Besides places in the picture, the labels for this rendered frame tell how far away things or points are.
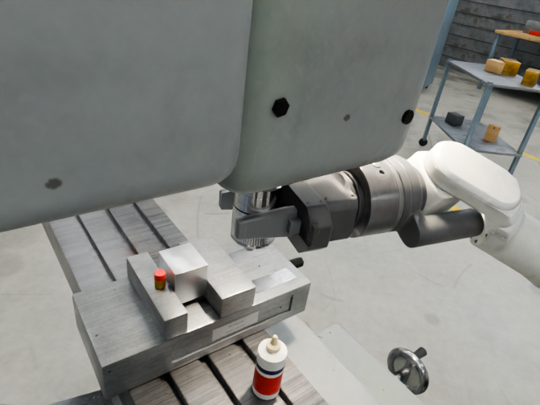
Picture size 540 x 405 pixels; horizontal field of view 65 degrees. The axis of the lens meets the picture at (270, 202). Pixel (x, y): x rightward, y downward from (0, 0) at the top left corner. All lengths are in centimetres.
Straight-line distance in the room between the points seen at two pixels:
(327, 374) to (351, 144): 56
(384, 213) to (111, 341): 40
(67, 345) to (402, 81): 180
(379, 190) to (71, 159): 33
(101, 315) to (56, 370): 125
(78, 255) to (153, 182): 69
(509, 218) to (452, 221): 6
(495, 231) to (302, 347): 44
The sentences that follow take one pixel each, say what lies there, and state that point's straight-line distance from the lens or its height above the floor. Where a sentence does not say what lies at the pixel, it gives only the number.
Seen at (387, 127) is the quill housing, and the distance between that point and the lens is 34.
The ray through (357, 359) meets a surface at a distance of 101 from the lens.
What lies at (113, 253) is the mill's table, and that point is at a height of 92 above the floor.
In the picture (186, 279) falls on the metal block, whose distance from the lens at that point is 63.
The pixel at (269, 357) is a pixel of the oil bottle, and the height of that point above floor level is 100.
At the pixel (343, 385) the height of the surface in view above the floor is 84.
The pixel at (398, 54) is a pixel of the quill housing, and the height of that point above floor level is 141.
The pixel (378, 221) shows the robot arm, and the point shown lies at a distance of 46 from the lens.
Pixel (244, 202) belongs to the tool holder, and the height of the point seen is 125.
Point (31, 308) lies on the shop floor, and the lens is 217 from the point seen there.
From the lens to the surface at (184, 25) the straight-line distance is 19.
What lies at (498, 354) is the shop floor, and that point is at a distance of 232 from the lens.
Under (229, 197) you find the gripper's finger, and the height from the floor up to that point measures 123.
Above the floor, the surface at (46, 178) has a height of 137.
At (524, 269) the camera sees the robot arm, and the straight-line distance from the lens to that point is 58.
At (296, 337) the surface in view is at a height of 84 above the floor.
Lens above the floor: 146
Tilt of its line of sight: 31 degrees down
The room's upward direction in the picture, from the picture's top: 8 degrees clockwise
